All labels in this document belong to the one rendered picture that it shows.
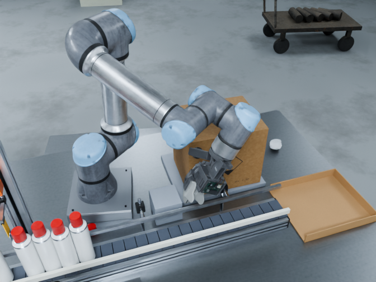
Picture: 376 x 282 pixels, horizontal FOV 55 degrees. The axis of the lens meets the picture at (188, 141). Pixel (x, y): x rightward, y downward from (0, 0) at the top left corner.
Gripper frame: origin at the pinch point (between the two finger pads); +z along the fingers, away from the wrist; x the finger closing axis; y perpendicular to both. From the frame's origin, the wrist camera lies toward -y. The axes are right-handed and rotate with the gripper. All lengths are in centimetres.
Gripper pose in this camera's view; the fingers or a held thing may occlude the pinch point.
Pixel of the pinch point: (186, 198)
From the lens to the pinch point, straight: 113.7
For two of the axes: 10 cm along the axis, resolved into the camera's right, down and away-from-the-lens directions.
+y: 3.1, 5.8, -7.5
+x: 8.3, 2.3, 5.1
